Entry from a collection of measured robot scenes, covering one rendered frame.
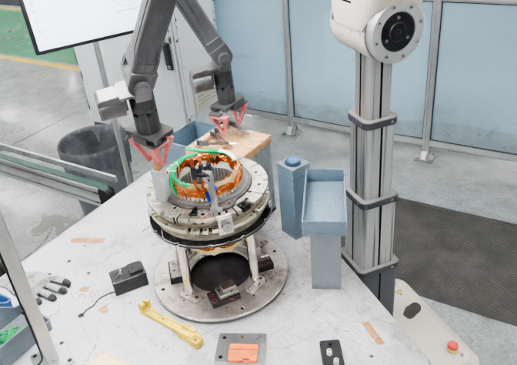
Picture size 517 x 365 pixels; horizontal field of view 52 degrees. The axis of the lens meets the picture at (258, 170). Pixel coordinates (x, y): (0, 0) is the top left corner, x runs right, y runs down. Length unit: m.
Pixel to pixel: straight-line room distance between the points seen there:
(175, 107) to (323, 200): 2.47
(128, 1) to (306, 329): 1.51
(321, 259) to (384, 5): 0.66
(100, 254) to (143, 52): 0.86
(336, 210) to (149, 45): 0.63
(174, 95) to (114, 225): 1.97
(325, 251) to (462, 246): 1.61
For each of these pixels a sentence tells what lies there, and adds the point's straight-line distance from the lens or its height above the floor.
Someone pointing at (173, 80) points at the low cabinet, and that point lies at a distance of 3.70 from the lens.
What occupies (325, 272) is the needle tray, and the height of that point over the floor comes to 0.84.
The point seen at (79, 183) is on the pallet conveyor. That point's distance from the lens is 2.26.
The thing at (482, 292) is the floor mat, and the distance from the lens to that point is 2.73.
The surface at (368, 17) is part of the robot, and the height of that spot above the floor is 1.48.
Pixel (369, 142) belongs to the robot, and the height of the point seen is 1.12.
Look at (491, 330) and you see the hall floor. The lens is 2.58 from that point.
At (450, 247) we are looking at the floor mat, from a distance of 2.95.
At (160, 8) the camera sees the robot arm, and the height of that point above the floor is 1.60.
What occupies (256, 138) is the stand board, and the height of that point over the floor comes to 1.07.
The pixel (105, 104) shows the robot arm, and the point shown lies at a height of 1.39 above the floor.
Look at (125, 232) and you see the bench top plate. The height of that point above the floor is 0.78.
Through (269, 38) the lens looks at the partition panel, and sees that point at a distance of 3.87.
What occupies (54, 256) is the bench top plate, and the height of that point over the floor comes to 0.78.
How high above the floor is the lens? 1.82
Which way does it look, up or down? 30 degrees down
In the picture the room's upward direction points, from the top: 6 degrees counter-clockwise
